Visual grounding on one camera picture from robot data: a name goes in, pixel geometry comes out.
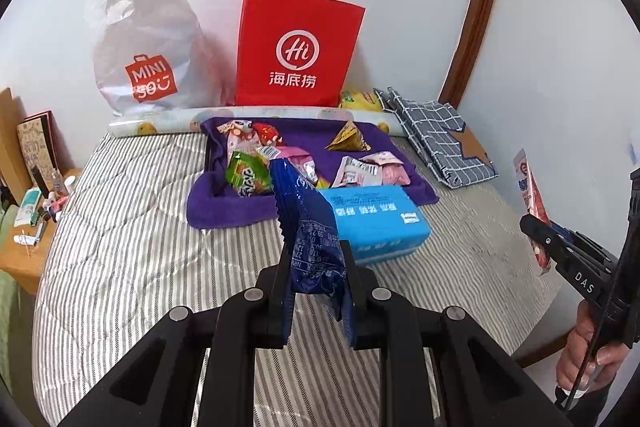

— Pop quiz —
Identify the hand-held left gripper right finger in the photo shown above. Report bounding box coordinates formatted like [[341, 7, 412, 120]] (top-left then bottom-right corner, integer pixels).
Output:
[[340, 239, 576, 427]]

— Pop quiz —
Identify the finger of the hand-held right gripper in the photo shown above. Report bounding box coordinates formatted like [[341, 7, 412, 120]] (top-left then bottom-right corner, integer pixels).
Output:
[[519, 213, 567, 261], [549, 221, 582, 243]]

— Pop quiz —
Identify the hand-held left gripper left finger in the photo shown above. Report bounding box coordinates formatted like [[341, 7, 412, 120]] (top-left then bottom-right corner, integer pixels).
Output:
[[57, 234, 301, 427]]

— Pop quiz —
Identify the orange red snack packet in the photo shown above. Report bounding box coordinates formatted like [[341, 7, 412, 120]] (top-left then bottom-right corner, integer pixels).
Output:
[[512, 148, 553, 278]]

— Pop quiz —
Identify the dark blue snack packet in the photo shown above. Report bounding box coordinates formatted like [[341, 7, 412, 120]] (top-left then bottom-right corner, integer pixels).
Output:
[[269, 158, 348, 323]]

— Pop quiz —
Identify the purple towel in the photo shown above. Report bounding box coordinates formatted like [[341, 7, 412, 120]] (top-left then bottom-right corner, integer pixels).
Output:
[[186, 117, 441, 230]]

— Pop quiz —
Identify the green snack packet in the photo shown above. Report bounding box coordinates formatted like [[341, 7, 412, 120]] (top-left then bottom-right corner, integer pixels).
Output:
[[225, 151, 275, 198]]

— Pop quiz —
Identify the white pink snack packet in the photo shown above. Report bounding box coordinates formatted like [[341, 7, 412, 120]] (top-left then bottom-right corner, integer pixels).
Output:
[[332, 155, 382, 188]]

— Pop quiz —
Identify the yellow triangular snack packet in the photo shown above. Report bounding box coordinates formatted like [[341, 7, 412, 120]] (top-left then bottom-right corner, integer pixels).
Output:
[[326, 119, 372, 154]]

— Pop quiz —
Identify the person's right forearm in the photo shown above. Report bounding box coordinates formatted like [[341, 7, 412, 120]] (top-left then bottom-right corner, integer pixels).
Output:
[[555, 377, 640, 427]]

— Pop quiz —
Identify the person's right hand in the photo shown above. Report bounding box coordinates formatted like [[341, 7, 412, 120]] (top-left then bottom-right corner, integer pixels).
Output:
[[556, 299, 632, 395]]

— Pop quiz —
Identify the brown wooden baseboard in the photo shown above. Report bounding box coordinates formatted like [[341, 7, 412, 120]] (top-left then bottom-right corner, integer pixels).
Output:
[[515, 337, 576, 370]]

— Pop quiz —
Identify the blue tissue pack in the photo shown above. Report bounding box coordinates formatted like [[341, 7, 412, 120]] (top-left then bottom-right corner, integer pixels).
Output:
[[315, 185, 432, 265]]

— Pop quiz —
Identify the grey checked cloth with star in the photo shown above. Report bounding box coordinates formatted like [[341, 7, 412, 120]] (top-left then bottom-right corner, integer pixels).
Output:
[[374, 87, 500, 190]]

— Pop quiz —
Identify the yellow snack bag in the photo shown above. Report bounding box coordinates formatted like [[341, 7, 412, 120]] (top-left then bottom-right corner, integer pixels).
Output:
[[340, 89, 385, 112]]

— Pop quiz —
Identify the fruit print paper roll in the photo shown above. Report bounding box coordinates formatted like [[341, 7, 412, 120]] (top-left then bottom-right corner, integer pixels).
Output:
[[107, 104, 401, 138]]

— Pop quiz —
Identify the wooden nightstand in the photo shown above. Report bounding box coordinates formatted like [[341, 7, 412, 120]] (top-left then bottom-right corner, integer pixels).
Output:
[[0, 167, 83, 295]]

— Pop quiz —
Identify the green cloth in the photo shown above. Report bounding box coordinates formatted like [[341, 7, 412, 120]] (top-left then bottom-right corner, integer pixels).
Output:
[[0, 202, 31, 408]]

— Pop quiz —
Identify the teal white tube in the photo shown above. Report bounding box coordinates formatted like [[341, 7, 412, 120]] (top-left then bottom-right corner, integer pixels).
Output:
[[12, 187, 43, 228]]

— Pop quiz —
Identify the red paper bag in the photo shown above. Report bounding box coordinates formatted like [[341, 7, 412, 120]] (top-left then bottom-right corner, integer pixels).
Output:
[[235, 0, 366, 108]]

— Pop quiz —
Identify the white plastic shopping bag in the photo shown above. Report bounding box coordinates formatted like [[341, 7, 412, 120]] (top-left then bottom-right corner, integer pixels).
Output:
[[87, 0, 223, 118]]

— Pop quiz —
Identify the wooden headboard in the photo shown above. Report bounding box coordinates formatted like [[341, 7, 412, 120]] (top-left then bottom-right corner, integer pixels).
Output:
[[0, 87, 31, 208]]

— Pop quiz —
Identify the black cable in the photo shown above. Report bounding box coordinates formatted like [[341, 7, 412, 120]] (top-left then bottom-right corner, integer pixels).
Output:
[[562, 347, 608, 413]]

